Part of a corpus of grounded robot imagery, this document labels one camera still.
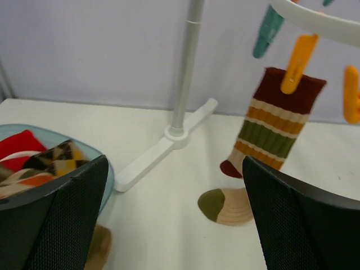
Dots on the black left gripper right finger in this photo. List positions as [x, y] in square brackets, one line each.
[301, 226]

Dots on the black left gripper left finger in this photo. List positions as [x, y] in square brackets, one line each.
[51, 226]

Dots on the beige patchwork argyle sock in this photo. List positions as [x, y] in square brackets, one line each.
[100, 246]

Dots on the brown yellow argyle sock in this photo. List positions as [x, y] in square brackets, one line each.
[59, 160]

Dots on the maroon olive striped sock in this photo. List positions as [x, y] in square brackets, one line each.
[271, 126]

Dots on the pile of colourful socks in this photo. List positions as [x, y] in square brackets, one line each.
[15, 151]

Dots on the white round clip hanger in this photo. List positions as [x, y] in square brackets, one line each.
[330, 27]

